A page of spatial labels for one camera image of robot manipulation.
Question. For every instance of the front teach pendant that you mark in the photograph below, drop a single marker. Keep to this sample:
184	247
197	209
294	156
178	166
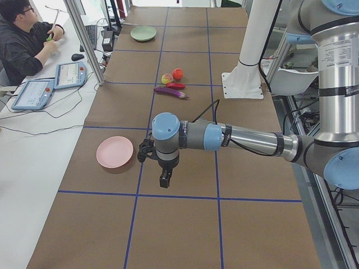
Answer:
34	95

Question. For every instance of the purple eggplant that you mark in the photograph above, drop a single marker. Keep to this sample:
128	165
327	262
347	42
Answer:
171	92

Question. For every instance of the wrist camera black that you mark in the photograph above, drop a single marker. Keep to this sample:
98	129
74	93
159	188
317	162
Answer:
147	150

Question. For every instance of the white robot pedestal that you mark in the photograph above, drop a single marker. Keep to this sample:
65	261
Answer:
244	81

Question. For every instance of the black keyboard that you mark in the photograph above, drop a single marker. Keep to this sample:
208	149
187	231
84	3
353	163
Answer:
91	31

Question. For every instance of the black computer mouse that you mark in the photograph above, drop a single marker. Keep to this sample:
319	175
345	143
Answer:
77	57

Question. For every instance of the aluminium frame post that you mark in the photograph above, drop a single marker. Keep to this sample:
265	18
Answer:
79	27

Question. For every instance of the red chili pepper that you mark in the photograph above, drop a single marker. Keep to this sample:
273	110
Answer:
175	85

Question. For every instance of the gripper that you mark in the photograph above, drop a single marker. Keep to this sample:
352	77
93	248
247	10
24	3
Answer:
166	165

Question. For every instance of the black power adapter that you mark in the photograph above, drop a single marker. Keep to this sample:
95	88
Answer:
108	41

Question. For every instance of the rear teach pendant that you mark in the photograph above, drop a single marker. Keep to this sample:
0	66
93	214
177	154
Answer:
68	75

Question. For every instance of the yellow-red peach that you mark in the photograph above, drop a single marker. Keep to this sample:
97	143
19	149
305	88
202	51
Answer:
167	78

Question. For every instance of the green plate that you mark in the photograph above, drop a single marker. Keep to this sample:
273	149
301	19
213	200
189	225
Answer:
143	33

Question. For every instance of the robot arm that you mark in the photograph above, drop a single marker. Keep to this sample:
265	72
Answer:
333	152

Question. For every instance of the pink plate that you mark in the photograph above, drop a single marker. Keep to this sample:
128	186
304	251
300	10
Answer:
114	152

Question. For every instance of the seated person in black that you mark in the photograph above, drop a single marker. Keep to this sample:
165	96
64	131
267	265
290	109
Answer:
26	43

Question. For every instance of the teach pendant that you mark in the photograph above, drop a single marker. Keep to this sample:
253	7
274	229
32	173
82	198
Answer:
68	75
34	95

